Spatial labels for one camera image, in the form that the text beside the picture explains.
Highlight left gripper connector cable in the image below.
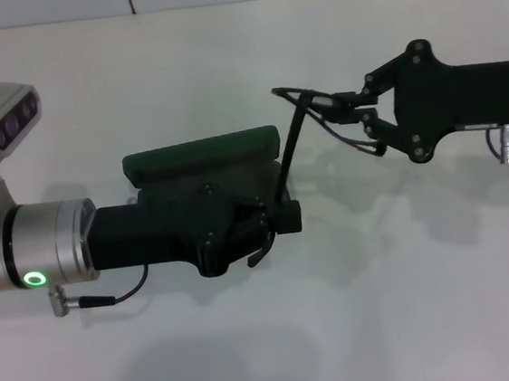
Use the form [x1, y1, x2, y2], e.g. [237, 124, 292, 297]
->
[46, 262, 154, 319]

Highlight black round glasses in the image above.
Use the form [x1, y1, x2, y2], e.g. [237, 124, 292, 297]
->
[229, 77, 397, 269]

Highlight gripper connector cable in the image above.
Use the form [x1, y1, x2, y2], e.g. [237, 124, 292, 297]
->
[484, 122, 509, 166]
[46, 262, 154, 319]

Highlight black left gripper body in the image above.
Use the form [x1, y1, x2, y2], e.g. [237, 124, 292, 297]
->
[81, 178, 247, 291]

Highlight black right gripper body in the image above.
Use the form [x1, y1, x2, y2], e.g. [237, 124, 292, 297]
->
[383, 29, 509, 167]

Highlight right gripper connector cable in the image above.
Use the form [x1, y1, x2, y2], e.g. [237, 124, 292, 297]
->
[484, 122, 509, 166]

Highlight green glasses case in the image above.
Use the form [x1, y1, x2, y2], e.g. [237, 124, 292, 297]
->
[119, 123, 294, 221]

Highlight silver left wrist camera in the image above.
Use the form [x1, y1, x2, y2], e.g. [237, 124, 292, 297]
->
[0, 78, 50, 191]

